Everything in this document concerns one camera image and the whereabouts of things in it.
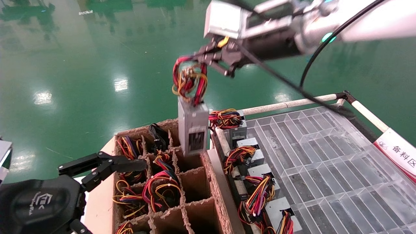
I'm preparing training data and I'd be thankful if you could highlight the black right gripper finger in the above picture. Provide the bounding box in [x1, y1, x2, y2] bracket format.
[211, 57, 242, 77]
[177, 42, 228, 63]

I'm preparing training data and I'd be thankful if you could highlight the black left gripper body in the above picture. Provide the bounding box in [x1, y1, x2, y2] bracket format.
[0, 175, 85, 234]

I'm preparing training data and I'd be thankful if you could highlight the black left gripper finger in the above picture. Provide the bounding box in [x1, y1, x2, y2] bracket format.
[58, 151, 147, 192]
[69, 219, 94, 234]

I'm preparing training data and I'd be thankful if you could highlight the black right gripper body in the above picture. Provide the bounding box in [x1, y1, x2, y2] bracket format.
[227, 31, 301, 65]

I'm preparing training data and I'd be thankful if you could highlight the brown cardboard divider box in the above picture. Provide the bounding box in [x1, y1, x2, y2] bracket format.
[114, 118, 246, 234]

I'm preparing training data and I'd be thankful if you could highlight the black pipe corner joint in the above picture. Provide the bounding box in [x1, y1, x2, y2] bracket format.
[336, 90, 357, 105]

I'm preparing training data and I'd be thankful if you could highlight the clear plastic divider tray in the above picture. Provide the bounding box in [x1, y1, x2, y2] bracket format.
[244, 105, 416, 234]

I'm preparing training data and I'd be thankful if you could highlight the white red label sign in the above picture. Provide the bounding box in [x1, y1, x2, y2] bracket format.
[373, 128, 416, 183]

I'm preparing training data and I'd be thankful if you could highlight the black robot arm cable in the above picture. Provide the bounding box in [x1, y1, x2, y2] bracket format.
[227, 0, 388, 117]

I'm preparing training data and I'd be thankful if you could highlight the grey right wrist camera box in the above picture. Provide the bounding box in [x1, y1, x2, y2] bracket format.
[204, 0, 294, 40]

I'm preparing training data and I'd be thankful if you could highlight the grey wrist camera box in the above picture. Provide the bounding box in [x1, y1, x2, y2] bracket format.
[204, 0, 294, 40]
[0, 140, 13, 184]

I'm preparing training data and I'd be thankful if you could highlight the power supply with black cables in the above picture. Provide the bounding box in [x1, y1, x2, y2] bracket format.
[149, 123, 170, 153]

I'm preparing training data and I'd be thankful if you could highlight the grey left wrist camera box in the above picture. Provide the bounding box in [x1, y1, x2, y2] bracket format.
[0, 140, 13, 184]

